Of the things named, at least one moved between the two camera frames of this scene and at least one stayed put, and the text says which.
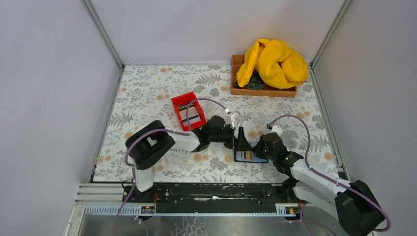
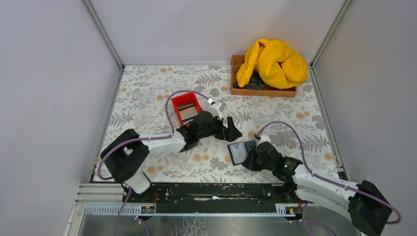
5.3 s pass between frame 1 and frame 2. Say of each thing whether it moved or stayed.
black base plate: stayed
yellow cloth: stayed
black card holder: moved
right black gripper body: moved
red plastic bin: stayed
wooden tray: stayed
